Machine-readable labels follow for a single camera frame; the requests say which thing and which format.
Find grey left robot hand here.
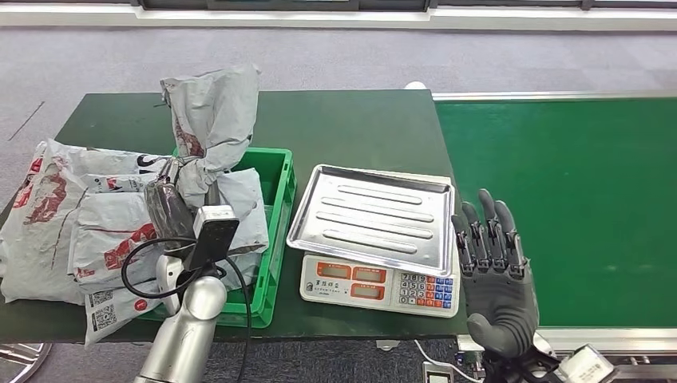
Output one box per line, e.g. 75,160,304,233
144,157,224,256

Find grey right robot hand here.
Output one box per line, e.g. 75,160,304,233
450,189,540,359

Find grey parcel bright red print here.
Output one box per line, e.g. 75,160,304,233
69,168,270,294

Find grey parcel faded red print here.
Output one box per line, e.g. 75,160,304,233
160,64,261,210

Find grey parcel black-red print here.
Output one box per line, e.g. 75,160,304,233
76,172,250,347

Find grey parcel black letters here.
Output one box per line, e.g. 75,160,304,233
84,149,172,176

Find green conveyor belt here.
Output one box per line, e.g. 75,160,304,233
432,90,677,365

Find large grey red-print parcel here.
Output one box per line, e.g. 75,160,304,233
0,139,89,306

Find white floor socket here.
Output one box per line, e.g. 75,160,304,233
422,361,456,383

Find green plastic crate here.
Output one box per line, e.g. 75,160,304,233
140,147,297,329

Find white electronic scale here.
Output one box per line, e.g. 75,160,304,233
299,168,462,319

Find chrome chair base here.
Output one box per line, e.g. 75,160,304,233
0,343,53,383

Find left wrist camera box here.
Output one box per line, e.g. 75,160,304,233
184,204,240,271

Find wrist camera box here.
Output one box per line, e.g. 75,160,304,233
557,344,617,383
184,204,240,271

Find white floor cable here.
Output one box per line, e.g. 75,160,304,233
414,341,480,383

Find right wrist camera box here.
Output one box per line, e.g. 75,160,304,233
557,344,617,383

